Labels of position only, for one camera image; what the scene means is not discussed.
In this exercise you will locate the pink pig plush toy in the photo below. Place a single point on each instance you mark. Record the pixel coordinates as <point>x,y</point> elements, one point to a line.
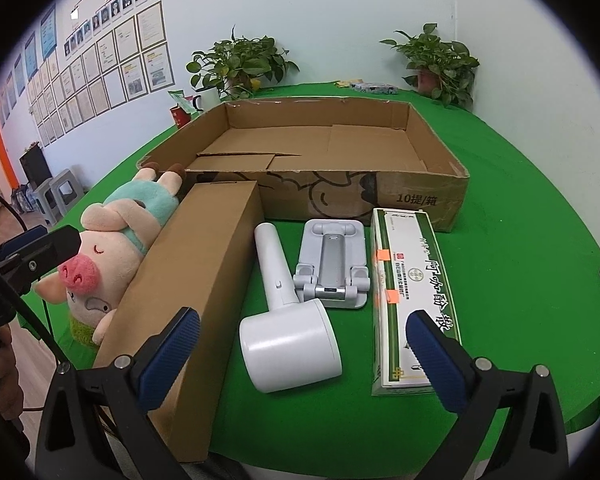
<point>105,220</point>

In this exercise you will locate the bushy potted green plant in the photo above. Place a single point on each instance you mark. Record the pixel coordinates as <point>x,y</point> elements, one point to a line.
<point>240,62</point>

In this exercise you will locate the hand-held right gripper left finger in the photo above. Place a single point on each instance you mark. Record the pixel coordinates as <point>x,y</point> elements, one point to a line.
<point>172,350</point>

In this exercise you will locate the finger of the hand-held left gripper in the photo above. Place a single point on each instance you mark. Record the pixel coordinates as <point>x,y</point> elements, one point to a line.
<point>22,240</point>
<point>50,250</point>

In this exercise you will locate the grey folding phone stand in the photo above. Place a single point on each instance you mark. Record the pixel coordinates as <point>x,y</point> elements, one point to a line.
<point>330,260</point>

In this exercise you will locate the large cardboard box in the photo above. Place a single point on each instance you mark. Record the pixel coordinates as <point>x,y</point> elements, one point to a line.
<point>330,150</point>

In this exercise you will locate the blue notice board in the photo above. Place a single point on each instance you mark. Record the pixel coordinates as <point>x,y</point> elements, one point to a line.
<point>19,74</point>
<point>48,30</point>
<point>30,55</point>

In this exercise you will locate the group of framed wall certificates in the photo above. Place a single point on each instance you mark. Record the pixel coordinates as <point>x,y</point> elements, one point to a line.
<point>105,75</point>

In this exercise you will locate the white hair dryer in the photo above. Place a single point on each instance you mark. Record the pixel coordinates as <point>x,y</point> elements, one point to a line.
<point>290,345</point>

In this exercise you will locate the grey plastic stool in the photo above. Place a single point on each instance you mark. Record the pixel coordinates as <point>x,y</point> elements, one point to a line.
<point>69,185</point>
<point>47,200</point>

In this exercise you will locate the long brown cardboard box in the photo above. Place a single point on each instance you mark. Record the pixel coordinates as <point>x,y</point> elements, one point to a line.
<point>205,270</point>

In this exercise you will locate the white and green medicine box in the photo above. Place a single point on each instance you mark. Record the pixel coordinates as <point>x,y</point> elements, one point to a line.
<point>410,270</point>

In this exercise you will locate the water bottles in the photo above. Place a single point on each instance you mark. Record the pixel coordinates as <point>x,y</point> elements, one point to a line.
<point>22,201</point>

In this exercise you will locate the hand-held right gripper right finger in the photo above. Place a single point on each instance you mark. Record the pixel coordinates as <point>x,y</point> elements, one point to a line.
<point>435,360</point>

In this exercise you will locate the potted green plant red pot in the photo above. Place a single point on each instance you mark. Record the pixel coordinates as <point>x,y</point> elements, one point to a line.
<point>435,60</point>

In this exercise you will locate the person's left hand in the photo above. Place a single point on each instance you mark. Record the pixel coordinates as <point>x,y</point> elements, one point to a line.
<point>7,365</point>

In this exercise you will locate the red cup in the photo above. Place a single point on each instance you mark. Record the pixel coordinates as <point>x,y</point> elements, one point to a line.
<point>180,116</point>

